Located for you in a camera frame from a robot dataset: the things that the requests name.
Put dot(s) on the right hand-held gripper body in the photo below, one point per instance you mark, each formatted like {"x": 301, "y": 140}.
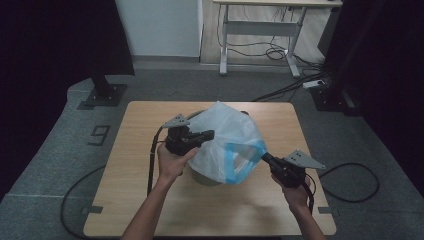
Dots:
{"x": 290, "y": 173}

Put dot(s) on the green plastic trash bin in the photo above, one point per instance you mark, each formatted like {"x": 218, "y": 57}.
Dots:
{"x": 203, "y": 180}

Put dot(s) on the person's left hand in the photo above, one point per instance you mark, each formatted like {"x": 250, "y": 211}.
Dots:
{"x": 171, "y": 165}

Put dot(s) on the white power strip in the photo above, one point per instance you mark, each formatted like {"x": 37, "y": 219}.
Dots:
{"x": 313, "y": 84}

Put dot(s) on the black stand with base plate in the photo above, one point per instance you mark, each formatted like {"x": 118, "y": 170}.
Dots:
{"x": 105, "y": 93}
{"x": 333, "y": 96}

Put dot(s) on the white-legged wooden desk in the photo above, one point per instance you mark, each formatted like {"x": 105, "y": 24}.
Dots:
{"x": 260, "y": 28}

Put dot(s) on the person's right hand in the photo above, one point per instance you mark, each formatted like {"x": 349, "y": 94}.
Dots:
{"x": 295, "y": 196}

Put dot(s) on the white partition panel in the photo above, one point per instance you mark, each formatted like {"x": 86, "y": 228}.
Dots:
{"x": 160, "y": 26}

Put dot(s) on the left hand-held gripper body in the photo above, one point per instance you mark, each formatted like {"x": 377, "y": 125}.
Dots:
{"x": 178, "y": 141}

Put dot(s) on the grey tape marker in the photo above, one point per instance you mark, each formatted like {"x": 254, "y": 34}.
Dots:
{"x": 92, "y": 210}
{"x": 328, "y": 210}

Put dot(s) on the dark curtain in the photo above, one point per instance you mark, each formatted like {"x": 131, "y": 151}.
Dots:
{"x": 50, "y": 50}
{"x": 393, "y": 66}

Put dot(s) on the white blue-banded trash bag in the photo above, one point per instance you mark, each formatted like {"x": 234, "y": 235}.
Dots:
{"x": 230, "y": 133}

